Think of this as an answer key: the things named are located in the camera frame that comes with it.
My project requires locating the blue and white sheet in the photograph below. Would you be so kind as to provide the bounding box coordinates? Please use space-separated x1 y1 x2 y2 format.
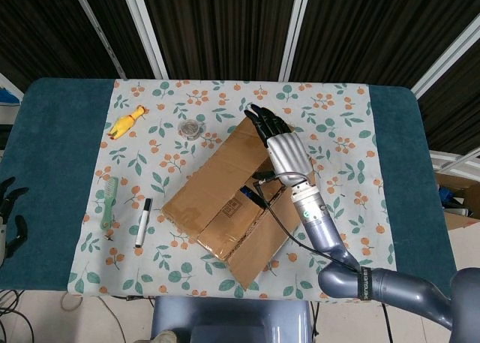
0 72 24 107

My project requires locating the white metal post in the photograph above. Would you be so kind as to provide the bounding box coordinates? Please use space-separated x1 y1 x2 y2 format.
70 0 128 80
410 14 480 99
119 0 169 80
278 0 313 82

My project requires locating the thin white floor cable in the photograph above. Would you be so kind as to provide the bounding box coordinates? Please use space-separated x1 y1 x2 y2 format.
61 293 128 343

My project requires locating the green plastic hair brush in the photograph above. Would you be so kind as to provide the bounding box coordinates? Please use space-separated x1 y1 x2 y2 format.
100 176 119 230

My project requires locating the floral print tablecloth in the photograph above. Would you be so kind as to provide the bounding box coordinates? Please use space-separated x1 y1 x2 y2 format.
67 79 403 307

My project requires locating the white metal frame rail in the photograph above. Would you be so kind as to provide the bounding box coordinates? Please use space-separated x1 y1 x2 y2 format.
429 149 480 176

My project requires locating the open background cardboard box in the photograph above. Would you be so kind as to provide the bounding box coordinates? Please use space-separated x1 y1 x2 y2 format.
434 172 480 231

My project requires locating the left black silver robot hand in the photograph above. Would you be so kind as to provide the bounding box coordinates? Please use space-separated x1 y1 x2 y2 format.
0 176 30 263

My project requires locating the blue-grey robot torso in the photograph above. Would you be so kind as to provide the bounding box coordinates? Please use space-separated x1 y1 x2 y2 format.
151 296 314 343

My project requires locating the yellow rubber chicken toy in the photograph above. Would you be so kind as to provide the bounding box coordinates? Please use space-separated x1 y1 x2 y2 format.
107 105 146 140

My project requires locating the white marker with black cap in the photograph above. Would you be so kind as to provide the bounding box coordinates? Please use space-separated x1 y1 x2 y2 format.
134 197 153 248

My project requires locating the black floor cable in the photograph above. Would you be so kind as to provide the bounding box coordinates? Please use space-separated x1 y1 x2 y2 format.
0 288 35 343

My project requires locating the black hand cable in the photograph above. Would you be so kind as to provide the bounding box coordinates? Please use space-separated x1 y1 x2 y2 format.
251 172 361 273

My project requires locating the black velcro strap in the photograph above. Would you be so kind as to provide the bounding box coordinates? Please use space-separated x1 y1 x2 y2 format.
355 266 373 303

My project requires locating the brown cardboard shipping box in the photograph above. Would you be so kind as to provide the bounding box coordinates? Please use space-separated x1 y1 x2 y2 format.
160 116 317 291

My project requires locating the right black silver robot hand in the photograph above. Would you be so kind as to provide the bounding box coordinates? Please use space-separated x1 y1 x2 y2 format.
244 103 316 186

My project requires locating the small glass jar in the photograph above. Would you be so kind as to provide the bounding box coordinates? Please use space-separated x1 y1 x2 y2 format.
177 119 206 140

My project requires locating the teal fabric table cover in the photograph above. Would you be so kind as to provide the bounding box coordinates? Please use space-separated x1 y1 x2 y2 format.
0 77 457 305

